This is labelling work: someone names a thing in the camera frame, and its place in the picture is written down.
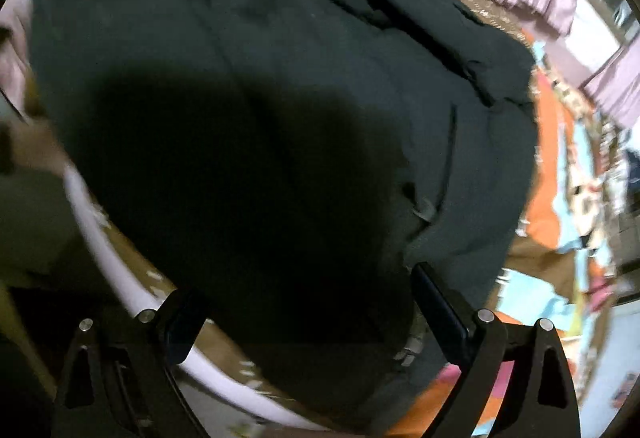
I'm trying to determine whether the large black garment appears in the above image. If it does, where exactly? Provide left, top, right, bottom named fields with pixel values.
left=29, top=0, right=537, bottom=434

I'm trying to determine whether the right pink curtain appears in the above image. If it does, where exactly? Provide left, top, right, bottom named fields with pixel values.
left=582, top=35, right=640, bottom=129

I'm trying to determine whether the pink pillow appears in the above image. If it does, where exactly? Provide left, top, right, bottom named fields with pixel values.
left=1, top=0, right=32, bottom=114

